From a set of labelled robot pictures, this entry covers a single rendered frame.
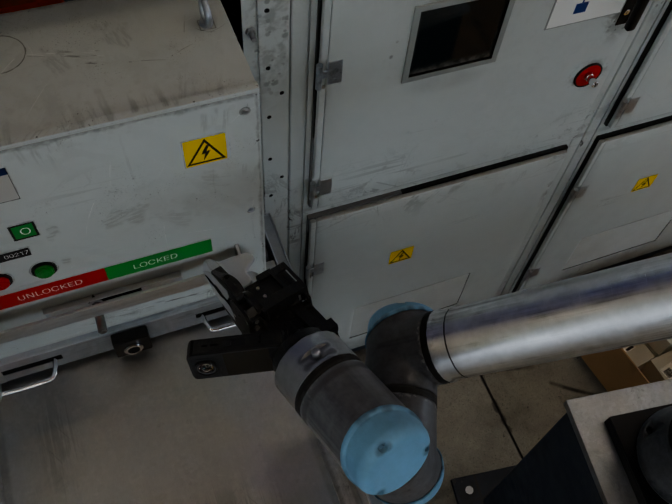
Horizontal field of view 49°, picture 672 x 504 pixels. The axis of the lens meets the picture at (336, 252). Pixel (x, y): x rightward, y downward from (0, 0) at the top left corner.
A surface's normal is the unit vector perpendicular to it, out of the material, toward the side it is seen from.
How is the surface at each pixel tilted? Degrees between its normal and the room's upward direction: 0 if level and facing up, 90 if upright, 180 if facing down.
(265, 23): 90
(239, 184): 90
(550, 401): 0
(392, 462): 69
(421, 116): 90
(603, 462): 0
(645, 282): 40
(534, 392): 0
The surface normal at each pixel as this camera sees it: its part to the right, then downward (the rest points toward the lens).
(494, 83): 0.35, 0.81
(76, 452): 0.06, -0.53
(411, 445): 0.55, 0.47
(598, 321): -0.49, 0.20
